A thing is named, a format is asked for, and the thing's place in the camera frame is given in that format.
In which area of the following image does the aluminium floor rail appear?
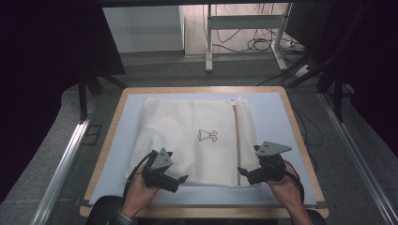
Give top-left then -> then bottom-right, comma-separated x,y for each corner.
30,120 -> 92,225
318,93 -> 398,225

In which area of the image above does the white cabinet panel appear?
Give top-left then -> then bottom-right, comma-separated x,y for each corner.
102,5 -> 186,54

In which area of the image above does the tangle of black floor cables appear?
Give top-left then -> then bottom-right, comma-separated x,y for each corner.
212,3 -> 325,148

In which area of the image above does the person's right hand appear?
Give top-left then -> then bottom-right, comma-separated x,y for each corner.
267,161 -> 303,209

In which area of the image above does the white power strip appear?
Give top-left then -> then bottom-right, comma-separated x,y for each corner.
293,64 -> 314,79

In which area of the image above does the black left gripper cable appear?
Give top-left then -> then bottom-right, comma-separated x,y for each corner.
122,152 -> 154,203

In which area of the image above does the black metal stand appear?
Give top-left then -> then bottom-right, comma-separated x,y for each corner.
77,69 -> 128,124
314,52 -> 346,124

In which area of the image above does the person's left hand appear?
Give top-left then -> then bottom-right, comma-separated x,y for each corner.
121,163 -> 161,218

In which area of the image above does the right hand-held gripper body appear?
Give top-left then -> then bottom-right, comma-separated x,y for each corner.
246,141 -> 293,186

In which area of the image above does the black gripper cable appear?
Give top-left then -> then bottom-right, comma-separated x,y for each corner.
122,152 -> 154,203
283,159 -> 306,205

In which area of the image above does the white metal desk frame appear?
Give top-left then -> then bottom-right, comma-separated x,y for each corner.
205,2 -> 293,73

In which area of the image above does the black floor plate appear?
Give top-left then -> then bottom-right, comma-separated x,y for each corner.
81,124 -> 103,146

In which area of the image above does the dark curtain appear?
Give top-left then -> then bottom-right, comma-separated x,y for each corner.
313,0 -> 398,158
0,0 -> 126,201

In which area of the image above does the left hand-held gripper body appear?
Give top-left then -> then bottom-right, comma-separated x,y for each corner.
142,147 -> 181,193

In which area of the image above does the cream mesh laundry bag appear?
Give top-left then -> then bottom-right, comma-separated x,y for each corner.
124,97 -> 261,188

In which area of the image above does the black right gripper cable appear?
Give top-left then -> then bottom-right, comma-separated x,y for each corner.
283,159 -> 306,205

